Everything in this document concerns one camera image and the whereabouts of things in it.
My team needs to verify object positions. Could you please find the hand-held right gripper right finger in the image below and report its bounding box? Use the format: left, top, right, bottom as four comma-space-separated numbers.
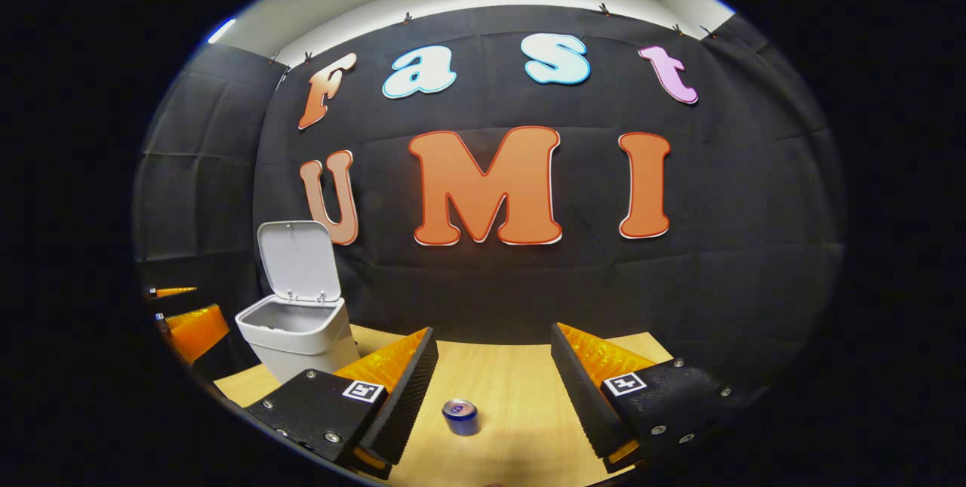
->
550, 322, 748, 473

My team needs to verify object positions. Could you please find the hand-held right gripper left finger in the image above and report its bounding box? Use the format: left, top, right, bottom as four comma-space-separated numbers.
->
245, 326, 439, 480

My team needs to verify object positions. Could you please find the blue pop can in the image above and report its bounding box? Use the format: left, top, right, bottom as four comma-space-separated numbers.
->
442, 399, 480, 437

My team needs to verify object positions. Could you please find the white desktop garbage bin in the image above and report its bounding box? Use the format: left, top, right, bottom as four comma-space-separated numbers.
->
235, 220, 361, 384

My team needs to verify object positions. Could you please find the wooden desktop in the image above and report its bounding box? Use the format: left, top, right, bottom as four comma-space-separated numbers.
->
214, 323, 672, 487

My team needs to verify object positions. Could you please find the black backdrop cloth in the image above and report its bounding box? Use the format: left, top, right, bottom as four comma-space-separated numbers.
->
134, 4, 846, 390

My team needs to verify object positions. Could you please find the row of black cloth clips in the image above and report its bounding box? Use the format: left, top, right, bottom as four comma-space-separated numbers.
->
268, 4, 718, 65

